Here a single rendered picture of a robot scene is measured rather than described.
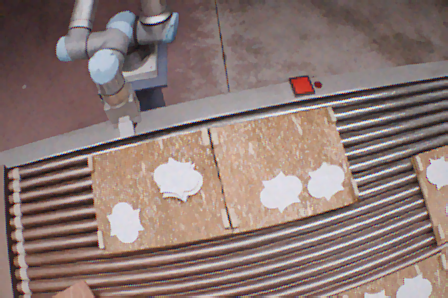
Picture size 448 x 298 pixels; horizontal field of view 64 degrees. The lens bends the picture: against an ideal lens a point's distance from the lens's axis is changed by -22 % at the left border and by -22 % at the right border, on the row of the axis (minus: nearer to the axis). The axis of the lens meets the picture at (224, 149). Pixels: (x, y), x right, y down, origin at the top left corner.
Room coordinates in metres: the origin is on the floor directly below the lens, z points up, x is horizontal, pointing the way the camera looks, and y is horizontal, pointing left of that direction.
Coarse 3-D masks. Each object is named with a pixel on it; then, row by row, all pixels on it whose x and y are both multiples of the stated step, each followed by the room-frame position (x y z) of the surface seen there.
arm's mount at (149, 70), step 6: (150, 48) 1.09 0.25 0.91; (156, 48) 1.09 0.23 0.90; (150, 54) 1.05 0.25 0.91; (156, 54) 1.07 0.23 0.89; (150, 60) 1.02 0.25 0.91; (156, 60) 1.03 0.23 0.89; (144, 66) 1.00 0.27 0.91; (150, 66) 0.99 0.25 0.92; (156, 66) 1.00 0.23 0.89; (126, 72) 0.98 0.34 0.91; (132, 72) 0.98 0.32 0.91; (138, 72) 0.97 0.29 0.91; (144, 72) 0.97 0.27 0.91; (150, 72) 0.97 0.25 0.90; (156, 72) 0.98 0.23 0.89; (126, 78) 0.97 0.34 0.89; (132, 78) 0.97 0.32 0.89; (138, 78) 0.97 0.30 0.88; (144, 78) 0.97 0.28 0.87
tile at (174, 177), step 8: (168, 160) 0.58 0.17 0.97; (160, 168) 0.55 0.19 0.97; (168, 168) 0.55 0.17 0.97; (176, 168) 0.55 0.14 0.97; (184, 168) 0.55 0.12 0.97; (160, 176) 0.53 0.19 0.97; (168, 176) 0.53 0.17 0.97; (176, 176) 0.53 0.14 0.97; (184, 176) 0.52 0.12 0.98; (192, 176) 0.52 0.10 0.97; (160, 184) 0.50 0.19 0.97; (168, 184) 0.50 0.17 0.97; (176, 184) 0.50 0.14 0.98; (184, 184) 0.50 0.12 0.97; (192, 184) 0.50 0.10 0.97; (160, 192) 0.48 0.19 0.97; (168, 192) 0.48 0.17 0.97; (176, 192) 0.47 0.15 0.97
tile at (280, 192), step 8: (280, 176) 0.51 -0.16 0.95; (288, 176) 0.51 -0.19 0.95; (264, 184) 0.49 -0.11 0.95; (272, 184) 0.49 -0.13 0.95; (280, 184) 0.49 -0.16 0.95; (288, 184) 0.49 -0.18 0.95; (296, 184) 0.48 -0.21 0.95; (264, 192) 0.47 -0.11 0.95; (272, 192) 0.46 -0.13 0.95; (280, 192) 0.46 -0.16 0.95; (288, 192) 0.46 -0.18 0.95; (296, 192) 0.46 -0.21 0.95; (264, 200) 0.44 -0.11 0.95; (272, 200) 0.44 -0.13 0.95; (280, 200) 0.44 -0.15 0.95; (288, 200) 0.43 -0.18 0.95; (296, 200) 0.43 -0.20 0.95; (272, 208) 0.42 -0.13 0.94; (280, 208) 0.41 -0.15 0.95
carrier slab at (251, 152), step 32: (224, 128) 0.69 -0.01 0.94; (256, 128) 0.69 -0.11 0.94; (288, 128) 0.68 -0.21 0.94; (320, 128) 0.67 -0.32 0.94; (224, 160) 0.58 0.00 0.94; (256, 160) 0.58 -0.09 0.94; (288, 160) 0.57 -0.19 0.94; (320, 160) 0.56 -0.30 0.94; (224, 192) 0.48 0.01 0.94; (256, 192) 0.47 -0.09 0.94; (256, 224) 0.37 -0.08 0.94
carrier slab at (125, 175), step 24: (144, 144) 0.66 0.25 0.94; (168, 144) 0.65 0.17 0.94; (192, 144) 0.65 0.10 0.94; (96, 168) 0.58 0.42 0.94; (120, 168) 0.58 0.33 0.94; (144, 168) 0.57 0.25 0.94; (96, 192) 0.50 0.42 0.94; (120, 192) 0.50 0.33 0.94; (144, 192) 0.49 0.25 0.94; (216, 192) 0.48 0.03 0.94; (96, 216) 0.42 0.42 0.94; (144, 216) 0.42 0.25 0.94; (168, 216) 0.41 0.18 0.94; (192, 216) 0.41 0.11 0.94; (216, 216) 0.41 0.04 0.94; (144, 240) 0.34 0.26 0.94; (168, 240) 0.34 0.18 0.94; (192, 240) 0.33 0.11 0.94
